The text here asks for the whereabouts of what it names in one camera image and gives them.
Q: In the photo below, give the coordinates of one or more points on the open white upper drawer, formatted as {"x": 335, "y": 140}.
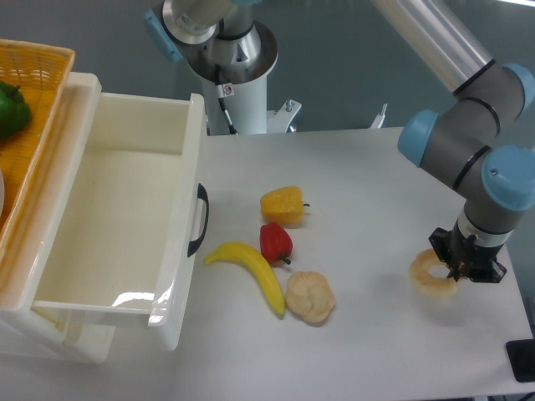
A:
{"x": 119, "y": 257}

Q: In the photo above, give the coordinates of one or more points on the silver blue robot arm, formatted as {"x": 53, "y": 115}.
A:
{"x": 454, "y": 147}

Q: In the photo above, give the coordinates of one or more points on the black drawer handle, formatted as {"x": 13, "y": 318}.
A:
{"x": 202, "y": 215}

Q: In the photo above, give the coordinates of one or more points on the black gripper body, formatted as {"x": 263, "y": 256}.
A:
{"x": 481, "y": 262}

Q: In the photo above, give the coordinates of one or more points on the yellow toy banana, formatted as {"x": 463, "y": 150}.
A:
{"x": 253, "y": 261}

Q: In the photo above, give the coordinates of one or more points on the orange plastic basket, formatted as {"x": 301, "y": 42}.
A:
{"x": 41, "y": 71}

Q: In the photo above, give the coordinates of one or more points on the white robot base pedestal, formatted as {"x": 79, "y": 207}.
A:
{"x": 234, "y": 79}

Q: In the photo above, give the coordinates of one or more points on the red toy bell pepper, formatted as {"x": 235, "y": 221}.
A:
{"x": 275, "y": 243}

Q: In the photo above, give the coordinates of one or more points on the yellow toy bell pepper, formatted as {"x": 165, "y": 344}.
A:
{"x": 284, "y": 205}

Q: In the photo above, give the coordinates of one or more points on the black device at table edge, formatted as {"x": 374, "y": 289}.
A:
{"x": 521, "y": 357}

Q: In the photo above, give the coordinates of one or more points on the beige ring donut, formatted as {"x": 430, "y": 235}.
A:
{"x": 424, "y": 282}

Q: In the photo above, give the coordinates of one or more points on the green toy bell pepper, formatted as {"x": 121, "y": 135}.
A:
{"x": 15, "y": 113}

